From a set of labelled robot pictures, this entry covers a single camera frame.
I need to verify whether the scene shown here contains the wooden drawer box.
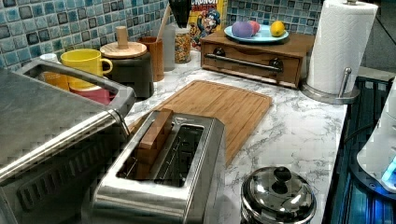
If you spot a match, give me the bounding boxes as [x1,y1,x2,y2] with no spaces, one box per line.
[201,31,315,89]

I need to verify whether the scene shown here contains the orange mug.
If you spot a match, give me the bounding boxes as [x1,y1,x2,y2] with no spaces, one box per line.
[44,72,69,91]

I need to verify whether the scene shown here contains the metal paper towel holder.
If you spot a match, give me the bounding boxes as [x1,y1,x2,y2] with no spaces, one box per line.
[299,67,360,105]

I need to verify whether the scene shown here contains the pink mug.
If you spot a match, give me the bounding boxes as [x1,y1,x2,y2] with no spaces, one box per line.
[70,86,112,105]

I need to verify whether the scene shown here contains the bamboo cutting board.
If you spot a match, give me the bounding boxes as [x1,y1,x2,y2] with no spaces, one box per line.
[128,79,274,167]

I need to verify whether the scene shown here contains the purple toy fruit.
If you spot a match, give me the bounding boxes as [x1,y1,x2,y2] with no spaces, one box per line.
[232,21,253,38]

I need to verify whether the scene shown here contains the red toy fruit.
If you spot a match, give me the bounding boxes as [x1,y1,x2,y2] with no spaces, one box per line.
[249,21,261,35]

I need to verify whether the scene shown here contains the yellow toy lemon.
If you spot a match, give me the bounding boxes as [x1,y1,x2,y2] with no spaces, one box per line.
[270,21,285,37]

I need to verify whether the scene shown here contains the wooden spoon handle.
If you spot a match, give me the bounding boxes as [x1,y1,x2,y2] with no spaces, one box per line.
[156,2,171,42]

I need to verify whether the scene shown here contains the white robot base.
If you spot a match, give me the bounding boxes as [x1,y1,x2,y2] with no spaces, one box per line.
[350,78,396,200]

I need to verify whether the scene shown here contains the brown wooden utensil cup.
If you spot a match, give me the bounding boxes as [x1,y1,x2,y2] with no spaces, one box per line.
[138,36,164,82]

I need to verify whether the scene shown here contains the stainless steel pot lid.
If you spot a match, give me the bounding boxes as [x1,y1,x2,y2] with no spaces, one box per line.
[240,166,317,224]

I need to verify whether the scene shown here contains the stainless steel toaster oven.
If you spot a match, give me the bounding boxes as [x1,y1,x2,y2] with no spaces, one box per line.
[0,60,135,224]

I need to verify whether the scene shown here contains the light blue plate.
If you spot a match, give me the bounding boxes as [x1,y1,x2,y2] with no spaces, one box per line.
[224,24,290,43]

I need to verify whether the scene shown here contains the yellow mug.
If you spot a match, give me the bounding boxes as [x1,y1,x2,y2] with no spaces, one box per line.
[61,49,113,77]

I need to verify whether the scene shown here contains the white paper towel roll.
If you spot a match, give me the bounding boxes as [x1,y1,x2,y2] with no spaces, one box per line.
[306,0,378,94]

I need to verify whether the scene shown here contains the black canister with wooden lid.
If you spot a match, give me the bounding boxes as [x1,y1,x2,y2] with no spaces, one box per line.
[100,26,154,100]

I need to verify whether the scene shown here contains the cereal box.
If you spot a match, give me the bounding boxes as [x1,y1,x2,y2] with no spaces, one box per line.
[188,0,228,50]

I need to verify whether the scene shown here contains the wooden toast block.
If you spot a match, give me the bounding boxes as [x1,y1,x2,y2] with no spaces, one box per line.
[134,108,174,180]

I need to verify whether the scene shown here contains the glass jar with cereal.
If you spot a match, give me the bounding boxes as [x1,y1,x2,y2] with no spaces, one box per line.
[175,27,191,63]

